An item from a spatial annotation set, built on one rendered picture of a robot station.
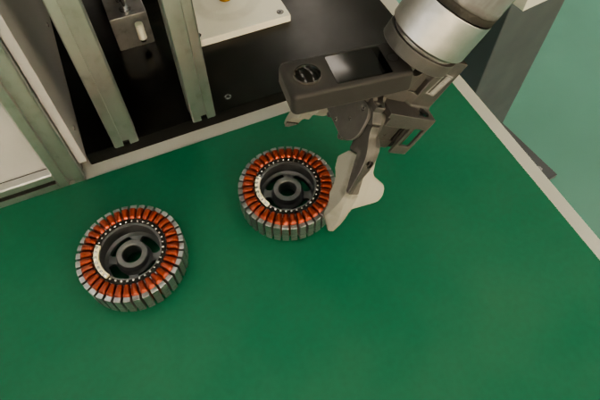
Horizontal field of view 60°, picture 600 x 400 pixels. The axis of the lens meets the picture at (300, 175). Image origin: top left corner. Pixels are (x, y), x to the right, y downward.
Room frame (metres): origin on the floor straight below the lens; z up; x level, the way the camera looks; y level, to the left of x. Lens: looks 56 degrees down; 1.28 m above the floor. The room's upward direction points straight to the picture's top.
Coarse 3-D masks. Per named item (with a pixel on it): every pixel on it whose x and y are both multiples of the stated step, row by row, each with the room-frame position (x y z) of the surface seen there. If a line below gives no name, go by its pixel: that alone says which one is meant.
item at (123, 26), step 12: (108, 0) 0.59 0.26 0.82; (132, 0) 0.59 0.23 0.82; (108, 12) 0.57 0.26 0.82; (120, 12) 0.57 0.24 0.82; (132, 12) 0.57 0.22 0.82; (144, 12) 0.57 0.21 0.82; (120, 24) 0.56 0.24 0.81; (132, 24) 0.56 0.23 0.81; (144, 24) 0.57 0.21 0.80; (120, 36) 0.55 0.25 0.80; (132, 36) 0.56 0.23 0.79; (120, 48) 0.55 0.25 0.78
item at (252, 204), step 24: (264, 168) 0.34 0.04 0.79; (288, 168) 0.35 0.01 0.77; (312, 168) 0.34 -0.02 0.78; (240, 192) 0.31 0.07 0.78; (264, 192) 0.32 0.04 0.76; (312, 192) 0.32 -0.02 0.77; (264, 216) 0.28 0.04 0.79; (288, 216) 0.28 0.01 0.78; (312, 216) 0.28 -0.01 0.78; (288, 240) 0.26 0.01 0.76
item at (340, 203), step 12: (348, 156) 0.30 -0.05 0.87; (336, 168) 0.29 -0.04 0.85; (348, 168) 0.29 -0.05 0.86; (372, 168) 0.30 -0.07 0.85; (336, 180) 0.28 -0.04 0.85; (348, 180) 0.27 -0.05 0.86; (372, 180) 0.29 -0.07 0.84; (336, 192) 0.27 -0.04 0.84; (360, 192) 0.28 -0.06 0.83; (372, 192) 0.28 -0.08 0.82; (336, 204) 0.26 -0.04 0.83; (348, 204) 0.26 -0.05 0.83; (360, 204) 0.27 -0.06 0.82; (324, 216) 0.26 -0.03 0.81; (336, 216) 0.26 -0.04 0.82; (336, 228) 0.25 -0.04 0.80
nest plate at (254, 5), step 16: (192, 0) 0.65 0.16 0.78; (208, 0) 0.65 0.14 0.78; (240, 0) 0.65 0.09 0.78; (256, 0) 0.65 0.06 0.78; (272, 0) 0.65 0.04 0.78; (208, 16) 0.61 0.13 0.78; (224, 16) 0.61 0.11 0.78; (240, 16) 0.61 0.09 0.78; (256, 16) 0.61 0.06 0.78; (272, 16) 0.61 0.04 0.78; (288, 16) 0.61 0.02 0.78; (208, 32) 0.58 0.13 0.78; (224, 32) 0.58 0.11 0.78; (240, 32) 0.58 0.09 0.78
